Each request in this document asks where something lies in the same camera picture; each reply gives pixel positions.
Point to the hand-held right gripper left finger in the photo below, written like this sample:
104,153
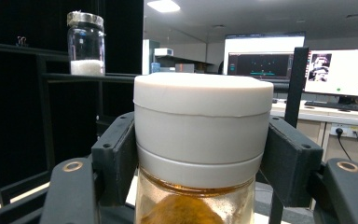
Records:
115,161

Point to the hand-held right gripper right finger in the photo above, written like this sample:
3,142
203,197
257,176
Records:
292,168

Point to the black metal rack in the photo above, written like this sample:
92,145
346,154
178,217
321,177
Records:
74,77

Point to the jar with orange powder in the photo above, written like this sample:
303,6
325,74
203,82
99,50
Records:
202,124

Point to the black keyboard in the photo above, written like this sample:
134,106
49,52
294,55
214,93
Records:
341,106

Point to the large computer monitor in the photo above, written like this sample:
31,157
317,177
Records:
261,62

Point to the computer monitor with white screen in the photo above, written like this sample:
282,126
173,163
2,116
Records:
351,74

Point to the white powder glass jar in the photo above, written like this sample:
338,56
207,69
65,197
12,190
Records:
86,43

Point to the binder clip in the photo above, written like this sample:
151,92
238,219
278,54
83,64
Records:
21,41

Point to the ceiling light panel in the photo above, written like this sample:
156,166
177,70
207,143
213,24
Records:
163,5

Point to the white wall socket with plugs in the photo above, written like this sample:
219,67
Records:
349,130

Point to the black metal shelf frame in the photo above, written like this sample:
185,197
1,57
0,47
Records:
9,18

